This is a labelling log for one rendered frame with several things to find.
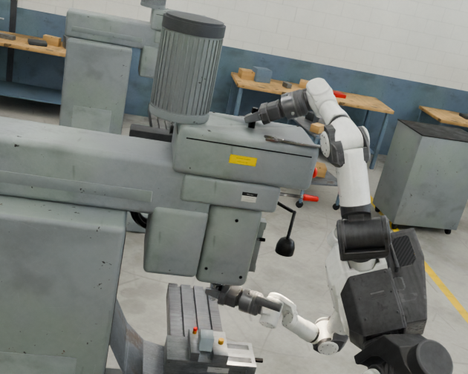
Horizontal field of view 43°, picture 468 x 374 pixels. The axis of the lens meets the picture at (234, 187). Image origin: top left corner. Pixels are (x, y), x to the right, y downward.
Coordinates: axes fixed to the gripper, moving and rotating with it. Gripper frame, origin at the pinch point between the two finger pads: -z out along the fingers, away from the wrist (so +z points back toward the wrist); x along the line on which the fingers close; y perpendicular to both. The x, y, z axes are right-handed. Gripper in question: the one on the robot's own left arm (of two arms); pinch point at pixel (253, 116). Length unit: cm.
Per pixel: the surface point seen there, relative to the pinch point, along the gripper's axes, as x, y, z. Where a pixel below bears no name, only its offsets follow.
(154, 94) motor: -12.1, 18.5, -26.2
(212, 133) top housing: -16.0, 1.6, -11.6
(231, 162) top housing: -14.4, -9.7, -9.2
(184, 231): -16.1, -28.0, -32.1
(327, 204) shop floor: 445, -207, -26
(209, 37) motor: -14.1, 30.0, -3.0
